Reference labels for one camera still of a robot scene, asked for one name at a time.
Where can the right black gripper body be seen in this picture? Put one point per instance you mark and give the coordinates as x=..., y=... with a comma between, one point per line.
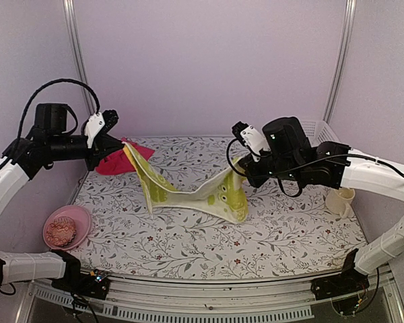
x=256, y=178

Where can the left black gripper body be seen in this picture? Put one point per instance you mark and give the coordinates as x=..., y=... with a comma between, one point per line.
x=97, y=151

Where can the green white patterned towel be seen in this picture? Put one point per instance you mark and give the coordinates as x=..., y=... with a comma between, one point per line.
x=222, y=196

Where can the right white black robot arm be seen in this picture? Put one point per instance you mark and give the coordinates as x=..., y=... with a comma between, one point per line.
x=282, y=151

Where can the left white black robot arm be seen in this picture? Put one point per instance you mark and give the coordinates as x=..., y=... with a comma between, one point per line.
x=50, y=141

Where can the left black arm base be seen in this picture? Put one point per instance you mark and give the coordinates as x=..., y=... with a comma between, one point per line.
x=94, y=284

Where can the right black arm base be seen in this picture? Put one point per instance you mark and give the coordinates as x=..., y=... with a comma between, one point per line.
x=340, y=286

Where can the pink red towel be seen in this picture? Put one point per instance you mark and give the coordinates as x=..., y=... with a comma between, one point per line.
x=117, y=163

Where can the floral patterned table mat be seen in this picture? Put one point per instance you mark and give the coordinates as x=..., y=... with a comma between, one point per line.
x=283, y=235

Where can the white plastic mesh basket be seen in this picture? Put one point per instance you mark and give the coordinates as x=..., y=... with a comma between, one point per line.
x=318, y=131

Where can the pink plastic bowl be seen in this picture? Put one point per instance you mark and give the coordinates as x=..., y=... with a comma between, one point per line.
x=82, y=219

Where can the cream ceramic mug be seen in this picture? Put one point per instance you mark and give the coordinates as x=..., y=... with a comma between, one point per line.
x=338, y=202

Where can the brown patterned cupcake liner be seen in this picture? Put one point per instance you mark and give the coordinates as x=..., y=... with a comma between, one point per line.
x=61, y=231

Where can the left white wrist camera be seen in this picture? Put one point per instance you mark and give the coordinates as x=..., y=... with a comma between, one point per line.
x=98, y=124

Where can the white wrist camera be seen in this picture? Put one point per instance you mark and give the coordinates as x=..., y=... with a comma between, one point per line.
x=251, y=139
x=98, y=124

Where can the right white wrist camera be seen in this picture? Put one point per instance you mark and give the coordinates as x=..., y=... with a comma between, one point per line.
x=251, y=139

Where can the aluminium front rail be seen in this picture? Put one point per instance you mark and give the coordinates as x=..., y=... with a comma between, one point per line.
x=144, y=299

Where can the left aluminium frame post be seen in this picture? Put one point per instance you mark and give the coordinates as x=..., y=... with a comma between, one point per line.
x=71, y=24

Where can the aluminium frame post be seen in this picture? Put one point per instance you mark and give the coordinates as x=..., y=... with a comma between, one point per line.
x=71, y=24
x=345, y=39

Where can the right aluminium frame post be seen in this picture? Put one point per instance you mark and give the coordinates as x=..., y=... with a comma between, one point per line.
x=345, y=39

